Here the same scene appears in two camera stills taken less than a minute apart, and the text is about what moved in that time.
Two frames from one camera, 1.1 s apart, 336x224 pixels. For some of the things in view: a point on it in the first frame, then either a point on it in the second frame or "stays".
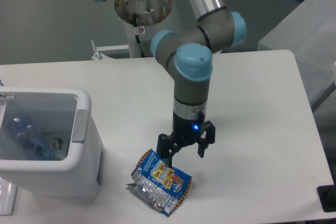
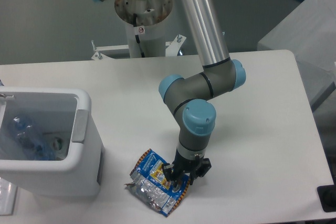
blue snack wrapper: (166, 188) stays
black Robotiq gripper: (185, 131) → (198, 167)
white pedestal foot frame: (98, 55) stays
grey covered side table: (310, 35) stays
